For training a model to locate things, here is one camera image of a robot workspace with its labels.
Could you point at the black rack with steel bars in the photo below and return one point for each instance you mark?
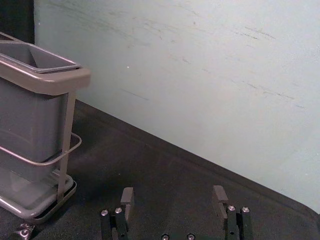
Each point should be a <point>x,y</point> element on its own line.
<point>70,120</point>

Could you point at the grey plastic bin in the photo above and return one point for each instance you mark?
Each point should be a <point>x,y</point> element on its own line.
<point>32,125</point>

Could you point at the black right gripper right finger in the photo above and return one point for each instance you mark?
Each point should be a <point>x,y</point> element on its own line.
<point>226,212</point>

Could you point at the black table cloth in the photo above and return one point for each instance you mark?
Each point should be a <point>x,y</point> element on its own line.
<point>162,175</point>

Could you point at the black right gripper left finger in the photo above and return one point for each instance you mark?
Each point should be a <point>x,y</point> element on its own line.
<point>124,212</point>

